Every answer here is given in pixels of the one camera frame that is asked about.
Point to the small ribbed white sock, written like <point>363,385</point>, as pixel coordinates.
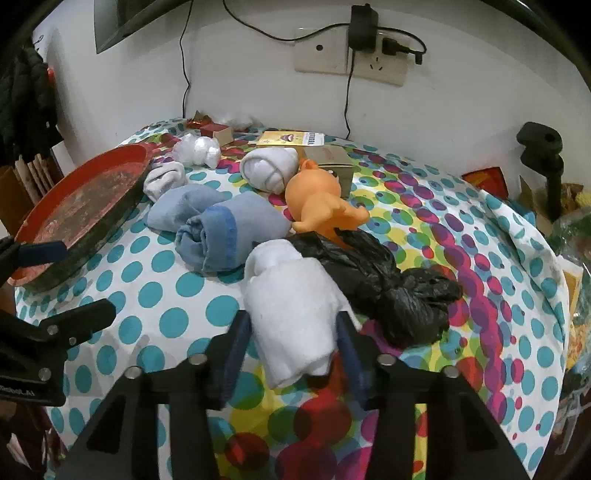
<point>161,180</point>

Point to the round red tray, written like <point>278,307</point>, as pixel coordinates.
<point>69,203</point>

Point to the brown cardboard box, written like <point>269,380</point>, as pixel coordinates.
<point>332,159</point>

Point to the knotted white sock roll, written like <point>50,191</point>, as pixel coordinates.
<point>268,166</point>

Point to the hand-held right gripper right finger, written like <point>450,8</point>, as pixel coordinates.
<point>354,357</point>

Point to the red gold wrapper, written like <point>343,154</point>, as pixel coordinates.
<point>197,119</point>

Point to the yellow carton box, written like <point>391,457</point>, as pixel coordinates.
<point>286,138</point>

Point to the polka dot tablecloth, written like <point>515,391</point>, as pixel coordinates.
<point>461,240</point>

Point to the black clamp stand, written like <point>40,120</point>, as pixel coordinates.
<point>540,143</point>

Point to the dark wall monitor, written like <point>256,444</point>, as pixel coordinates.
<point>115,23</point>

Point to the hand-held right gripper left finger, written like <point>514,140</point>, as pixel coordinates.
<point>232,357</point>

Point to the small red box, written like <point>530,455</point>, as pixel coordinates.
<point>213,130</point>

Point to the orange rubber toy figure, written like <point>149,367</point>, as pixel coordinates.
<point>314,198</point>

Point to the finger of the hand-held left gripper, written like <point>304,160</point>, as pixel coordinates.
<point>44,251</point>
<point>85,316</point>

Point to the red snack packet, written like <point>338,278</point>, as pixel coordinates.
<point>485,180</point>

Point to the blue sock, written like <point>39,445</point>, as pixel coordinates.
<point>217,230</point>

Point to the beige wall socket plate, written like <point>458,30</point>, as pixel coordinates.
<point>323,50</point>

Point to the black padded jacket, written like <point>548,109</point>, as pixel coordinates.
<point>23,101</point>

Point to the black plastic bag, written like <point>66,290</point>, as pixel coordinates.
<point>397,295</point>

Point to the black power adapter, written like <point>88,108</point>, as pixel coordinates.
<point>362,27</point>

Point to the patterned paper rolls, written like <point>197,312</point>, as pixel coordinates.
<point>34,173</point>

